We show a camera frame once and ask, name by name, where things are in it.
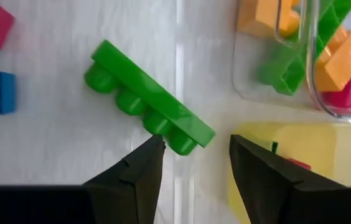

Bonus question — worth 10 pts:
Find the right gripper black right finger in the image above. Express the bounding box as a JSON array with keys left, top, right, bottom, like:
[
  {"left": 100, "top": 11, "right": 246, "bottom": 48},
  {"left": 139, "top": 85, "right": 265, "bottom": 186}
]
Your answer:
[{"left": 229, "top": 134, "right": 351, "bottom": 224}]

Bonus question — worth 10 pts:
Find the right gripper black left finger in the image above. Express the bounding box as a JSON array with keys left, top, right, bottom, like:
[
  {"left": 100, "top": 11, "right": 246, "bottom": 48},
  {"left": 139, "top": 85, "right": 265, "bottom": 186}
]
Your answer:
[{"left": 0, "top": 134, "right": 166, "bottom": 224}]

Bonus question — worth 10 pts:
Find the red toy block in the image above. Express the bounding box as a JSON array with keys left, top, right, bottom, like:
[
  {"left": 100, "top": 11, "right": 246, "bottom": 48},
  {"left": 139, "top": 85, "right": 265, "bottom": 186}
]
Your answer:
[{"left": 287, "top": 157, "right": 312, "bottom": 171}]

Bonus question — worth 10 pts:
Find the long green toy block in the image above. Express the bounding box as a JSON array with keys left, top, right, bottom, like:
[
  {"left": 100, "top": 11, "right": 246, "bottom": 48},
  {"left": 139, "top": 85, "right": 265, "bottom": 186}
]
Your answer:
[
  {"left": 258, "top": 0, "right": 351, "bottom": 96},
  {"left": 83, "top": 39, "right": 217, "bottom": 156}
]

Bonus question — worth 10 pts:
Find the orange toy block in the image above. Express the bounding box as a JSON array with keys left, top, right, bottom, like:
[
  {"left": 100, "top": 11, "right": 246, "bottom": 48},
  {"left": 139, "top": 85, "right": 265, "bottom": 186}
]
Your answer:
[
  {"left": 236, "top": 0, "right": 301, "bottom": 40},
  {"left": 314, "top": 26, "right": 351, "bottom": 93}
]

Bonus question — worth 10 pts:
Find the translucent yellow plastic bin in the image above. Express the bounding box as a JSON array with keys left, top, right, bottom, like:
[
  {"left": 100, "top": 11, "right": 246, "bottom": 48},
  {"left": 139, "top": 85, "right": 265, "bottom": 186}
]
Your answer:
[{"left": 228, "top": 121, "right": 351, "bottom": 224}]

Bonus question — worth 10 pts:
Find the clear plastic bin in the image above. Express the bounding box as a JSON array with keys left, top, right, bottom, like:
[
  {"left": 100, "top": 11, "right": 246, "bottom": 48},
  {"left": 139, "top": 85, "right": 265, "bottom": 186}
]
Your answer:
[{"left": 231, "top": 0, "right": 351, "bottom": 121}]

